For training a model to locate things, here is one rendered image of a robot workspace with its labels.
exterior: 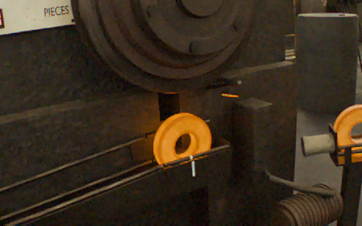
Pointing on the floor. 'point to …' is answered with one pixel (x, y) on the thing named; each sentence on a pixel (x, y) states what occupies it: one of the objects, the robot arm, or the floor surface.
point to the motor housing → (307, 209)
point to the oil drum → (327, 61)
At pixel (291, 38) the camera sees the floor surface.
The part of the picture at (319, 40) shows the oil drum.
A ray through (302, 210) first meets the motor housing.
